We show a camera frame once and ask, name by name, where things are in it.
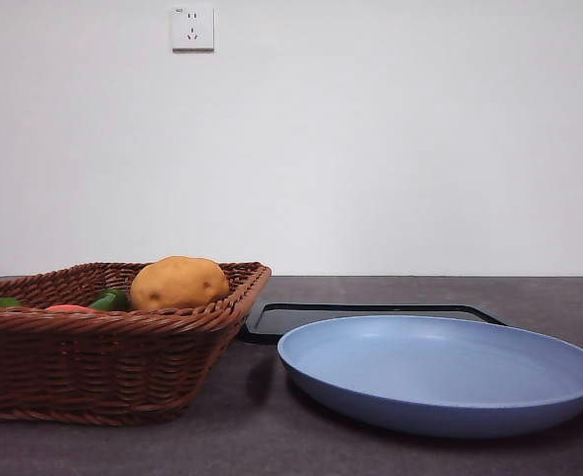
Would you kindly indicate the black flat tray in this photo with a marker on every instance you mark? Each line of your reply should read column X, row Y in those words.
column 271, row 322

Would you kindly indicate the white wall socket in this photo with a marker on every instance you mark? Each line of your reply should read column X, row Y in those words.
column 193, row 29

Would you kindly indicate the orange carrot with green leaves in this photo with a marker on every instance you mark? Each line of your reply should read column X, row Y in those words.
column 68, row 308

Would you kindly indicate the green pepper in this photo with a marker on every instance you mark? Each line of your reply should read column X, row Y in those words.
column 109, row 300

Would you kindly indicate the brown wicker basket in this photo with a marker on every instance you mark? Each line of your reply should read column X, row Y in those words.
column 98, row 357

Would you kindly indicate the yellow-brown potato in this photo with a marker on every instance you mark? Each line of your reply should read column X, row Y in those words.
column 177, row 285

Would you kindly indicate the blue round plate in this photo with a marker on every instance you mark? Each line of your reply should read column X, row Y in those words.
column 435, row 377

